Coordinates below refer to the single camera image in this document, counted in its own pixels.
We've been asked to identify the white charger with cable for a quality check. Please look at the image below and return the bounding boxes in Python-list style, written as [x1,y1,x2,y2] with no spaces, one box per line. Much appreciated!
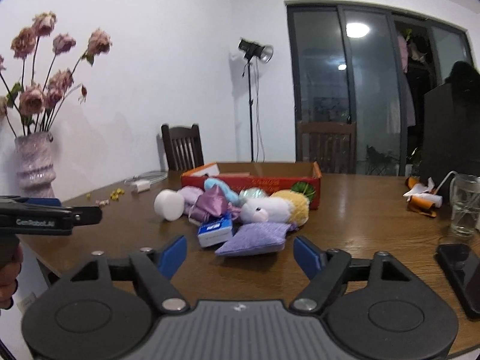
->
[124,171,168,194]

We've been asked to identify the wall power outlet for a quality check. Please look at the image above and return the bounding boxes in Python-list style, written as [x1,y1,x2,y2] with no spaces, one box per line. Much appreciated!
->
[16,292,37,314]

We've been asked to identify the pink ceramic vase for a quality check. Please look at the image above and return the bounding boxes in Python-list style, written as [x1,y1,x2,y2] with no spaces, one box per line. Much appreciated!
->
[15,132,56,198]

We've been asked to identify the black smartphone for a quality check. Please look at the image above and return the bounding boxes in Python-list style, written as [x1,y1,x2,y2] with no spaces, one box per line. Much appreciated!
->
[435,244,480,321]

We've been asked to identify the white yellow plush sheep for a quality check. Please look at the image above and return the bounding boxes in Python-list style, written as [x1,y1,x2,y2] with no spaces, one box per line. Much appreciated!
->
[239,189,310,227]

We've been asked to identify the dried pink rose bouquet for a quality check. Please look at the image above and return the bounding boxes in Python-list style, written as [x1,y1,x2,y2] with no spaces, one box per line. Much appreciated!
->
[1,11,113,138]

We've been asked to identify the studio light on stand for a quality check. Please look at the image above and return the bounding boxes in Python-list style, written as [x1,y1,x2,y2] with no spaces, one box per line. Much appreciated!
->
[238,38,274,162]

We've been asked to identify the pink paper scrap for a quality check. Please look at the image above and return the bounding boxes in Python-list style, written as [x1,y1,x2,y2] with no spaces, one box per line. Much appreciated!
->
[95,199,110,207]

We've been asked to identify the sliding glass door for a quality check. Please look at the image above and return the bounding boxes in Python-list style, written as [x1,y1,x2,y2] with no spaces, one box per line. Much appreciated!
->
[287,2,473,176]

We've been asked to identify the black box monitor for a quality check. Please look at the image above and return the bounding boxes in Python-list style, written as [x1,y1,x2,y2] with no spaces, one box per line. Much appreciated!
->
[420,83,479,200]

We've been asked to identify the dark wooden chair left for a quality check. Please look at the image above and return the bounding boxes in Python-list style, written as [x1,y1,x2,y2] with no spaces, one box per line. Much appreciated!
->
[161,124,204,172]

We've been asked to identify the dark wooden chair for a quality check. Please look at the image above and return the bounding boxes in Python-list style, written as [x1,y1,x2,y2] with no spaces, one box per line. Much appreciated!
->
[296,122,356,174]
[161,124,204,172]

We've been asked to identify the person left hand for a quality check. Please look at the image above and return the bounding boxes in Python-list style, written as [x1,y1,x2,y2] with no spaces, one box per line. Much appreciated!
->
[0,244,24,310]

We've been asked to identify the white foam cylinder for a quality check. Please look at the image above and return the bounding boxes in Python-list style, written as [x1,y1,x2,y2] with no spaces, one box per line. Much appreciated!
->
[154,189,185,222]

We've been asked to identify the light blue plush toy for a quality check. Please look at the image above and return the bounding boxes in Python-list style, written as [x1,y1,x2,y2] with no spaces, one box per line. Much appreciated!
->
[203,177,240,206]

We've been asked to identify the drinking glass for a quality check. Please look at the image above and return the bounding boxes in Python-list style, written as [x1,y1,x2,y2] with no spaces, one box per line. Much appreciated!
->
[450,174,480,238]

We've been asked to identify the blue white tissue pack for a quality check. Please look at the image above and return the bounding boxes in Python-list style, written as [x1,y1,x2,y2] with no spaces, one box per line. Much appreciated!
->
[197,212,233,248]

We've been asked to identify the lavender knit pouch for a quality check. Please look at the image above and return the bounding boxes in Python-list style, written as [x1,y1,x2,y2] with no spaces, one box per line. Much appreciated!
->
[215,222,298,257]

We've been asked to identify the red orange cardboard box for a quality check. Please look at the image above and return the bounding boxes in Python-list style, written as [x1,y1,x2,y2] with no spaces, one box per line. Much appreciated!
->
[181,162,322,210]

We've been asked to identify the purple satin scrunchie cloth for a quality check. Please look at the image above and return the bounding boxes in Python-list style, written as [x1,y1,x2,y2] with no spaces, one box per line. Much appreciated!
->
[188,185,240,226]

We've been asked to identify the black garment on box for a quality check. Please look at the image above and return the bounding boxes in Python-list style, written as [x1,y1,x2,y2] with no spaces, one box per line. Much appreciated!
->
[445,61,480,86]

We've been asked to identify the iridescent plastic bag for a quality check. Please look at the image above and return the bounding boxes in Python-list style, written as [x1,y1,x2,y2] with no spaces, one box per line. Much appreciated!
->
[238,187,269,206]

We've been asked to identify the yellow crumbs on table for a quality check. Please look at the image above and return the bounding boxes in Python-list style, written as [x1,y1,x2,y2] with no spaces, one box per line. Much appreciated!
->
[85,188,125,201]

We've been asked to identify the dark wooden chair right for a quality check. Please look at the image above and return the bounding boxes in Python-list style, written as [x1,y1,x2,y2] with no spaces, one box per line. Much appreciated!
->
[296,122,356,174]

